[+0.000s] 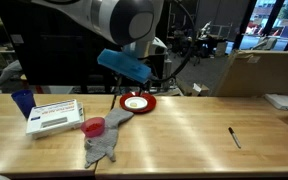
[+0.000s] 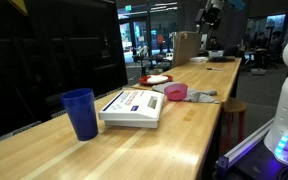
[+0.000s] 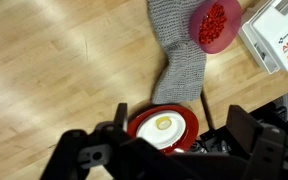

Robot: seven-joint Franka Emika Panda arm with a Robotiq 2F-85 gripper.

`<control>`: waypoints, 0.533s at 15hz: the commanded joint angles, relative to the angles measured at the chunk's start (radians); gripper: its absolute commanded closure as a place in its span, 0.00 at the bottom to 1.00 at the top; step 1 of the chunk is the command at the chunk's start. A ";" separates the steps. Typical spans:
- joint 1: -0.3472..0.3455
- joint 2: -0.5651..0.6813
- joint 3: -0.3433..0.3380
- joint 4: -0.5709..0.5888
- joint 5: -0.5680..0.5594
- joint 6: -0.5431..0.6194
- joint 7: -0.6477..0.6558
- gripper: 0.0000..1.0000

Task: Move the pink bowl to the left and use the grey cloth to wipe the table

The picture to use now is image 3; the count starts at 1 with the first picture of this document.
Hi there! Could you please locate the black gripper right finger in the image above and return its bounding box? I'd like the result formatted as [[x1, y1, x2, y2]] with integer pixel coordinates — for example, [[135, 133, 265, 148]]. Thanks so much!
[[226, 104, 288, 180]]

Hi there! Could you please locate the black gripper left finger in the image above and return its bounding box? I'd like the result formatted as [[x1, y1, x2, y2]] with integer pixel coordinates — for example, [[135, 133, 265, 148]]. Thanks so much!
[[40, 103, 133, 180]]

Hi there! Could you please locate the grey knitted cloth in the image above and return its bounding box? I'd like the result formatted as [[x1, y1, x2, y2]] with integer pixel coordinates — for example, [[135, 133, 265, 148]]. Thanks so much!
[[146, 0, 208, 105]]

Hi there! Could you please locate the pink plastic bowl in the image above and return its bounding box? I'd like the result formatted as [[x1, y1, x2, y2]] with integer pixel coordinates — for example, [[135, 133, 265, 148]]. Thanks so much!
[[188, 0, 243, 55]]

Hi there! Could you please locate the white round lid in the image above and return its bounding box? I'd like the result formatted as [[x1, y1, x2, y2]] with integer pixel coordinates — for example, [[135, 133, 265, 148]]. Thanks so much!
[[136, 111, 187, 150]]

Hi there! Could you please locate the red round plate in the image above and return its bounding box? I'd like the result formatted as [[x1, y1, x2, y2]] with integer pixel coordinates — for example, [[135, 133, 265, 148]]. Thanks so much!
[[127, 104, 200, 156]]

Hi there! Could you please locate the white flat plastic case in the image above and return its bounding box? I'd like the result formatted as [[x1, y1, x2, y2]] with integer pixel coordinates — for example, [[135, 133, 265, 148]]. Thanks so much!
[[238, 0, 288, 75]]

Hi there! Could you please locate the small yellow ring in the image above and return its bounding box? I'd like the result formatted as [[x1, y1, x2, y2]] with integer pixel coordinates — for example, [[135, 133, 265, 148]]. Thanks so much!
[[155, 115, 173, 131]]

